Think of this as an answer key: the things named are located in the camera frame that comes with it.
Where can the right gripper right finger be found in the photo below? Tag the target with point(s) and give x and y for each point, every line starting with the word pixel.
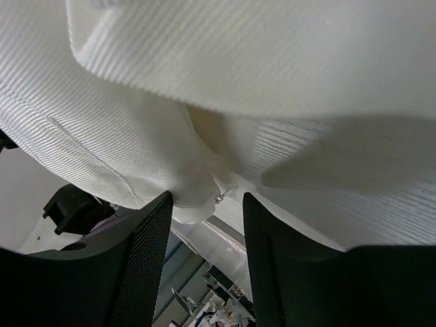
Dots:
pixel 296 281

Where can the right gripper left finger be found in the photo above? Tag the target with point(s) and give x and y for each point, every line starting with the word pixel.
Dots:
pixel 109 278

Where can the white fabric skirt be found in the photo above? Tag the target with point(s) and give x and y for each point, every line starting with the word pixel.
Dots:
pixel 324 108

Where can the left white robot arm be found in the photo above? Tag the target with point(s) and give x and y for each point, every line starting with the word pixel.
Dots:
pixel 67 217

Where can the aluminium table frame rail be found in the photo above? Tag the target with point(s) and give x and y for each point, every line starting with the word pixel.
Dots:
pixel 215 245

